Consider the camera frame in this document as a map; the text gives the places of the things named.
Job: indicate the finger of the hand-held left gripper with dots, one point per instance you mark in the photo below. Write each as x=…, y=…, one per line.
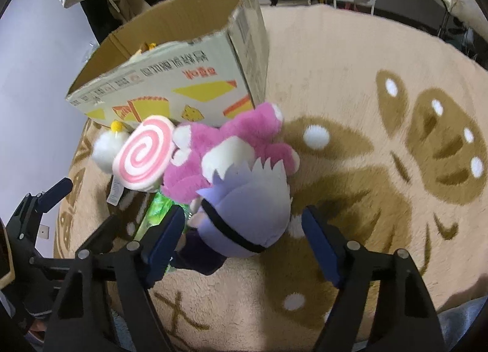
x=47, y=195
x=102, y=232

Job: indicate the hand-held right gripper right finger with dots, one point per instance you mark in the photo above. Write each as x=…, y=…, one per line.
x=321, y=242

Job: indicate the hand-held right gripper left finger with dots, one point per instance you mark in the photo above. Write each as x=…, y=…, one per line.
x=164, y=238

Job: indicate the purple-haired plush doll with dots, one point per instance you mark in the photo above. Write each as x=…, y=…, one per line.
x=244, y=205

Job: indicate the printed cardboard box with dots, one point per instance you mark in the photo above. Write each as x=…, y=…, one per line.
x=190, y=28

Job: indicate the green plastic packet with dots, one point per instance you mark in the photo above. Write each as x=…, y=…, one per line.
x=160, y=210

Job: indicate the white plush with yellow pompom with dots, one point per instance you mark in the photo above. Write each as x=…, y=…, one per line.
x=103, y=148

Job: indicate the pink swirl lollipop plush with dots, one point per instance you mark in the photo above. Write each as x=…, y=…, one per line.
x=140, y=154

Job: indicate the pink plush toy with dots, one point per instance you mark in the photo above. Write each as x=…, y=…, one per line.
x=244, y=127

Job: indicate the person's jeans leg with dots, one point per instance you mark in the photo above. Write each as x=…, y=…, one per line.
x=463, y=321

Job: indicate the yellow plush toy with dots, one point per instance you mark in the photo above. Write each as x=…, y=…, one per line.
x=144, y=51

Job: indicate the beige bear-print rug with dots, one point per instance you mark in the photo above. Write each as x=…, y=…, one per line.
x=335, y=55

